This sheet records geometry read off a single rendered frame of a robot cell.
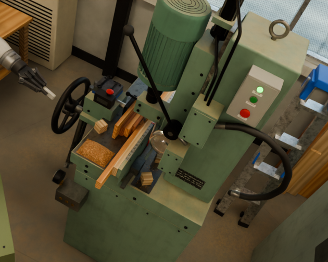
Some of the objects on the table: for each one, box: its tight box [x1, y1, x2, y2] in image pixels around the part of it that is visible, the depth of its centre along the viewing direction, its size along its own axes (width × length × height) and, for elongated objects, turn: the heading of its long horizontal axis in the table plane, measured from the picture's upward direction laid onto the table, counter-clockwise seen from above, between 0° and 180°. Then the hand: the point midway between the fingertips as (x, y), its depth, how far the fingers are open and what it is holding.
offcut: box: [94, 119, 108, 134], centre depth 149 cm, size 4×4×4 cm
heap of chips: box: [75, 138, 115, 168], centre depth 141 cm, size 8×12×3 cm
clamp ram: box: [115, 95, 137, 117], centre depth 156 cm, size 9×8×9 cm
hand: (48, 93), depth 179 cm, fingers closed
